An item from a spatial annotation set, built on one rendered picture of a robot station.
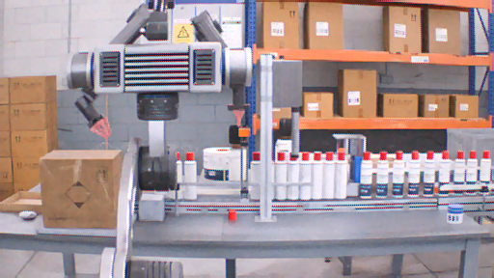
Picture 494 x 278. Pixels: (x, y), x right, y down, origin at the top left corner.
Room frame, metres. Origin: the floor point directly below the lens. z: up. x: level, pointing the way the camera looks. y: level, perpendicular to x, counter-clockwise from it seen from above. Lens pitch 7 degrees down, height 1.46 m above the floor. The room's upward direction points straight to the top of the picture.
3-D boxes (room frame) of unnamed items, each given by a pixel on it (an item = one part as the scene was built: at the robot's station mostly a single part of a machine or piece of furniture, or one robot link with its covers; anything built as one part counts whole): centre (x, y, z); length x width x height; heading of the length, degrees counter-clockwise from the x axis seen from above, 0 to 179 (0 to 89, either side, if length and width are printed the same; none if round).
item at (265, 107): (2.45, -0.06, 1.16); 0.04 x 0.04 x 0.67; 0
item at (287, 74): (2.51, -0.13, 1.38); 0.17 x 0.10 x 0.19; 145
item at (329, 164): (2.60, -0.34, 0.98); 0.05 x 0.05 x 0.20
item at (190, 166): (2.60, 0.25, 0.98); 0.05 x 0.05 x 0.20
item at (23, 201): (2.59, 0.98, 0.85); 0.30 x 0.26 x 0.04; 90
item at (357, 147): (2.69, -0.44, 1.01); 0.14 x 0.13 x 0.26; 90
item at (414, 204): (2.60, -0.02, 0.85); 1.65 x 0.11 x 0.05; 90
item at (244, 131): (2.55, 0.02, 1.05); 0.10 x 0.04 x 0.33; 0
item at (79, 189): (2.29, 0.66, 0.99); 0.30 x 0.24 x 0.27; 94
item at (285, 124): (3.20, -0.19, 1.04); 0.09 x 0.09 x 0.29
